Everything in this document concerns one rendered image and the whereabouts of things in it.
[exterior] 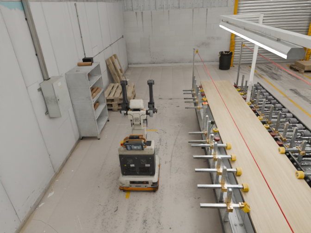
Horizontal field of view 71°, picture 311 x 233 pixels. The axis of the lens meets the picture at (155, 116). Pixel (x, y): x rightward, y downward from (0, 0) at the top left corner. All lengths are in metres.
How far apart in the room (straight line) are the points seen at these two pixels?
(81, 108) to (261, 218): 3.83
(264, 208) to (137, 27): 9.30
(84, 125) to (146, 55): 6.41
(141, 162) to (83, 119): 2.06
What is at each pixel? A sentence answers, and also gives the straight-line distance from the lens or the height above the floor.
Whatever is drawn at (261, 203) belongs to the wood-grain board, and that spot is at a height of 0.90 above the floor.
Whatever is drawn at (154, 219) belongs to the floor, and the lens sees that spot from 3.40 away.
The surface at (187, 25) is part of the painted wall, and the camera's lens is 10.54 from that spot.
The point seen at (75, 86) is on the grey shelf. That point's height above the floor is 1.27.
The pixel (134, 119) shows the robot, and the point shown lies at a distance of 3.40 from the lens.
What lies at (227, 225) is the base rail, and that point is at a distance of 2.54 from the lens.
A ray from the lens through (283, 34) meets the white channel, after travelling 1.97.
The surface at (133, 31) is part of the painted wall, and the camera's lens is 10.67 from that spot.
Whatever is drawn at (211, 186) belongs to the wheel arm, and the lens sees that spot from 2.49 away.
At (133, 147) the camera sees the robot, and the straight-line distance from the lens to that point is 3.21.
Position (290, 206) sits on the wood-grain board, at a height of 0.90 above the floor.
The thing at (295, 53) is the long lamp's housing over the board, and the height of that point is 2.34.
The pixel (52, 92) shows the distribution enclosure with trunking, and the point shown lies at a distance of 3.92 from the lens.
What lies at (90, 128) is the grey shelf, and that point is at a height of 0.29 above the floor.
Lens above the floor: 2.70
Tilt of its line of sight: 27 degrees down
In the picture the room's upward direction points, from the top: 3 degrees counter-clockwise
